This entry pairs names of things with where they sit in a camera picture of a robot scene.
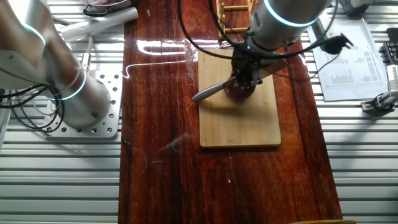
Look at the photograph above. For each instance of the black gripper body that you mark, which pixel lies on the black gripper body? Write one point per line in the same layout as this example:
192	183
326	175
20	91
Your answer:
245	62

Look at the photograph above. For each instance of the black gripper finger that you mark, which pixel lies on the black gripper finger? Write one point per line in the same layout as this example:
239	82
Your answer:
238	79
254	79

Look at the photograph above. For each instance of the purple onion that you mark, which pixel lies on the purple onion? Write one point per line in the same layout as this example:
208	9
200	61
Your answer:
241	92

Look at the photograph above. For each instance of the steel cleaver knife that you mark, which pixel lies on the steel cleaver knife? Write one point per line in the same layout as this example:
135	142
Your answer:
211	91

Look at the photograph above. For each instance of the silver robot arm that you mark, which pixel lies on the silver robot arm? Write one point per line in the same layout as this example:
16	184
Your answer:
84	99

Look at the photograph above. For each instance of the bamboo cutting board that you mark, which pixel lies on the bamboo cutting board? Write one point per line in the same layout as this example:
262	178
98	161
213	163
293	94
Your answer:
230	124

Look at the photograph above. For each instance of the wooden knife rack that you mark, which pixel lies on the wooden knife rack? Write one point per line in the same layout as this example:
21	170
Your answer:
221	21

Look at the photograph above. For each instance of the printed paper sheet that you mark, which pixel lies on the printed paper sheet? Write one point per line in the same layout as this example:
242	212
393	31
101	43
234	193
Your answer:
357	71

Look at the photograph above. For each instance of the glossy wood-grain table mat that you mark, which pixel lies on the glossy wood-grain table mat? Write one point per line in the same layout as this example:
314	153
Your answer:
155	186

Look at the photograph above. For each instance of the white plastic roll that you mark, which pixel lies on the white plastic roll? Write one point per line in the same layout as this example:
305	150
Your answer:
99	23

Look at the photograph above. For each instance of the purple vegetable pieces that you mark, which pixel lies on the purple vegetable pieces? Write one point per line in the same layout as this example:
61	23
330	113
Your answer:
96	2

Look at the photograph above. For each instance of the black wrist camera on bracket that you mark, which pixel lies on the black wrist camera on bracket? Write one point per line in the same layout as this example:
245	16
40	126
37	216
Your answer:
334	45

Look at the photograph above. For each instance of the grey metal mount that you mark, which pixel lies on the grey metal mount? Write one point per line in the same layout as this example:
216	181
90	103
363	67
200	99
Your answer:
354	7

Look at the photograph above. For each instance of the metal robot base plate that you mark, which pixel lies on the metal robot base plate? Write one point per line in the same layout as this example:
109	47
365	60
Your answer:
109	126

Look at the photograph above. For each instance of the silver bar-shaped camera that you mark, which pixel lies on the silver bar-shaped camera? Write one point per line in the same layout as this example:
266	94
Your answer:
393	77

